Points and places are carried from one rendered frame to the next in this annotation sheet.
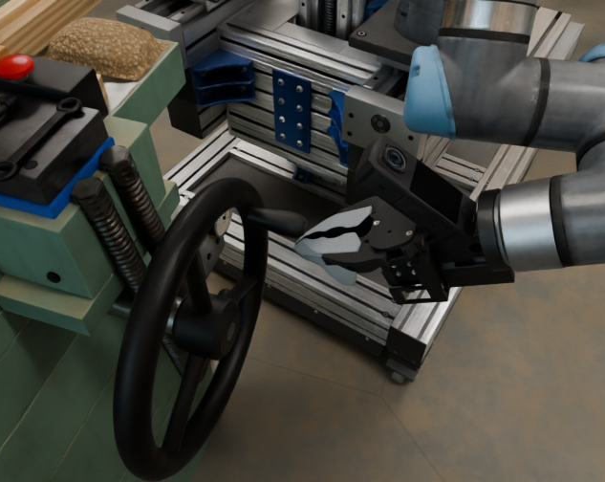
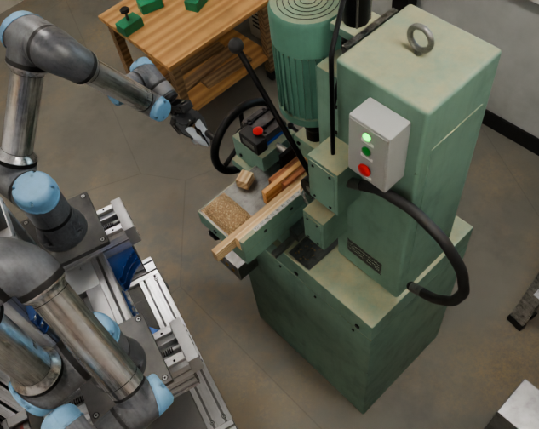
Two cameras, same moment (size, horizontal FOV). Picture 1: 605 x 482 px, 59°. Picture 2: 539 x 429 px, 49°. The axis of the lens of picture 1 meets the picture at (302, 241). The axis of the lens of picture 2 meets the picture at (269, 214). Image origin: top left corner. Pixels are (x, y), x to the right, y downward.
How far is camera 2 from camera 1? 1.93 m
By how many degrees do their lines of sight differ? 71
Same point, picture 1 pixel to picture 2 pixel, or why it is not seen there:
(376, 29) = (93, 240)
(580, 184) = (156, 77)
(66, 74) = (246, 130)
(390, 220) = (186, 117)
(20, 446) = not seen: hidden behind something
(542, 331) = not seen: hidden behind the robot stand
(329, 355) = (189, 319)
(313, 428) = (221, 286)
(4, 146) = (267, 116)
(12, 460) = not seen: hidden behind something
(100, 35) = (226, 201)
